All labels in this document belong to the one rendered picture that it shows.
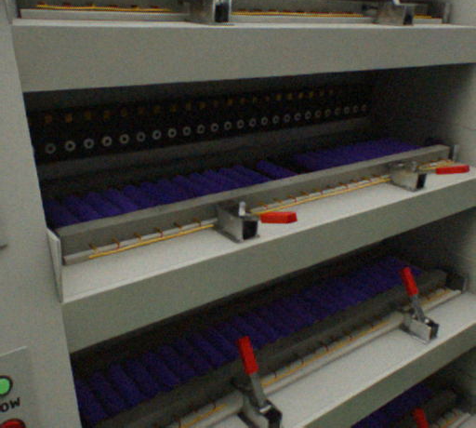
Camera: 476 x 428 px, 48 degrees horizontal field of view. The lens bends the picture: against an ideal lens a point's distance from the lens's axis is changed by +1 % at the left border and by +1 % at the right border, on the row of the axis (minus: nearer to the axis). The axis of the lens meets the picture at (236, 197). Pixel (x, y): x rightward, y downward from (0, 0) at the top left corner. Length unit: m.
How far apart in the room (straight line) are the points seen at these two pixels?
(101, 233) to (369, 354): 0.37
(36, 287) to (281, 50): 0.30
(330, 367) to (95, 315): 0.32
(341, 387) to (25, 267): 0.38
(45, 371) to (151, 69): 0.24
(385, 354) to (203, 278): 0.30
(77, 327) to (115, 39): 0.22
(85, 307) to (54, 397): 0.06
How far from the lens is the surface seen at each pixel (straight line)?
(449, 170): 0.65
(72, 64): 0.42
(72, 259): 0.45
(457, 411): 0.95
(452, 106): 0.83
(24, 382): 0.41
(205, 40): 0.47
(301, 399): 0.61
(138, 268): 0.44
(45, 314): 0.40
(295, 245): 0.53
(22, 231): 0.39
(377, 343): 0.71
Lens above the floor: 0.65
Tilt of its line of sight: 8 degrees down
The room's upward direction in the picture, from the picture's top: 7 degrees counter-clockwise
